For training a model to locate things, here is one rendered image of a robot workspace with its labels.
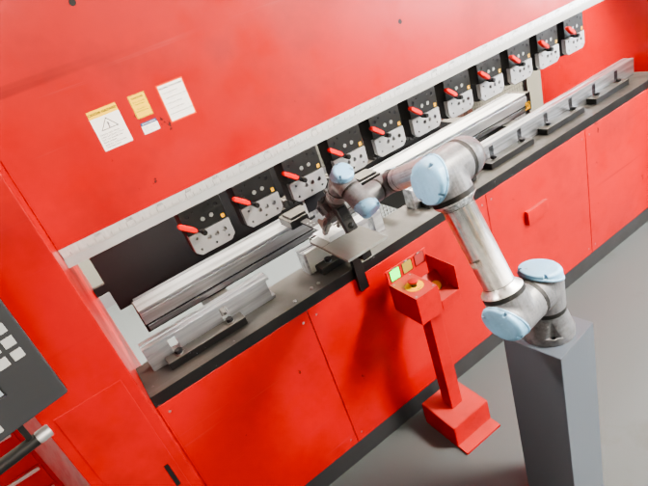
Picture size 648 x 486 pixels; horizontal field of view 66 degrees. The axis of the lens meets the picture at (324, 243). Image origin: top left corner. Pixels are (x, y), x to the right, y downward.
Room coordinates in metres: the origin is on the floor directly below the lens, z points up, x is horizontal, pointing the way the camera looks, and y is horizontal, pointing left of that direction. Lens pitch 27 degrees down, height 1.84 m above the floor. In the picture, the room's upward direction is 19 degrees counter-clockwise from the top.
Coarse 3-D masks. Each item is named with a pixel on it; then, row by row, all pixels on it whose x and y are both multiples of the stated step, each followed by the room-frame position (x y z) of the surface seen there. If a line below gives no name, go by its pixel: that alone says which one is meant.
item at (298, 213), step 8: (296, 208) 1.99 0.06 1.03; (304, 208) 1.96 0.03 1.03; (280, 216) 2.00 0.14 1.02; (288, 216) 1.94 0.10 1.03; (296, 216) 1.92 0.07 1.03; (304, 216) 1.93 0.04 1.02; (312, 216) 1.94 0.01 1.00; (288, 224) 1.92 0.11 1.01; (296, 224) 1.91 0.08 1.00; (304, 224) 1.88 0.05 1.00; (312, 224) 1.85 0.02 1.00
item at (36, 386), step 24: (0, 312) 0.90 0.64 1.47; (0, 336) 0.89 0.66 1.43; (24, 336) 0.91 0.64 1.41; (0, 360) 0.87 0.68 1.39; (24, 360) 0.89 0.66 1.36; (0, 384) 0.86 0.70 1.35; (24, 384) 0.88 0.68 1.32; (48, 384) 0.90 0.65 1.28; (0, 408) 0.84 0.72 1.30; (24, 408) 0.86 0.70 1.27; (0, 432) 0.83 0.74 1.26
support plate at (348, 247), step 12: (360, 228) 1.68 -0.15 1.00; (312, 240) 1.71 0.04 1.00; (324, 240) 1.68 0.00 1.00; (336, 240) 1.65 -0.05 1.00; (348, 240) 1.62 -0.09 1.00; (360, 240) 1.59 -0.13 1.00; (372, 240) 1.55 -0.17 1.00; (336, 252) 1.56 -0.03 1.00; (348, 252) 1.53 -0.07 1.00; (360, 252) 1.51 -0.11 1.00
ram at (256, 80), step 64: (0, 0) 1.46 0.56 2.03; (64, 0) 1.52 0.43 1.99; (128, 0) 1.58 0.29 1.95; (192, 0) 1.66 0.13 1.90; (256, 0) 1.74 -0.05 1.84; (320, 0) 1.83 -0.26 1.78; (384, 0) 1.94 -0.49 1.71; (448, 0) 2.07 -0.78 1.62; (512, 0) 2.22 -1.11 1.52; (0, 64) 1.43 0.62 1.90; (64, 64) 1.49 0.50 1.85; (128, 64) 1.55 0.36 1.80; (192, 64) 1.62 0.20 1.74; (256, 64) 1.71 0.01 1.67; (320, 64) 1.80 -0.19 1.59; (384, 64) 1.91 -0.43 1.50; (0, 128) 1.40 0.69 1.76; (64, 128) 1.45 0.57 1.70; (128, 128) 1.52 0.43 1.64; (192, 128) 1.59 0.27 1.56; (256, 128) 1.68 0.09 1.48; (64, 192) 1.42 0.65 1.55; (128, 192) 1.48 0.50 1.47
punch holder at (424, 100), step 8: (432, 88) 2.00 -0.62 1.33; (416, 96) 1.96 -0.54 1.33; (424, 96) 1.98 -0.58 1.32; (432, 96) 1.99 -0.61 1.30; (400, 104) 1.98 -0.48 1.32; (408, 104) 1.94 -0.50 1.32; (416, 104) 1.96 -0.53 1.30; (424, 104) 1.97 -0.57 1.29; (432, 104) 1.99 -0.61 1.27; (400, 112) 1.99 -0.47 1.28; (408, 112) 1.95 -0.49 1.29; (424, 112) 1.97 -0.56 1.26; (432, 112) 1.98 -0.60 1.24; (408, 120) 1.96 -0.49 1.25; (416, 120) 1.95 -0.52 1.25; (424, 120) 1.97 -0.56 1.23; (432, 120) 1.98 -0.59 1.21; (440, 120) 2.00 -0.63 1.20; (408, 128) 1.97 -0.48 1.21; (416, 128) 1.94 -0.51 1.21; (424, 128) 1.96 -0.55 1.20; (432, 128) 1.98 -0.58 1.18; (408, 136) 1.98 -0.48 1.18; (416, 136) 1.96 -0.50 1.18
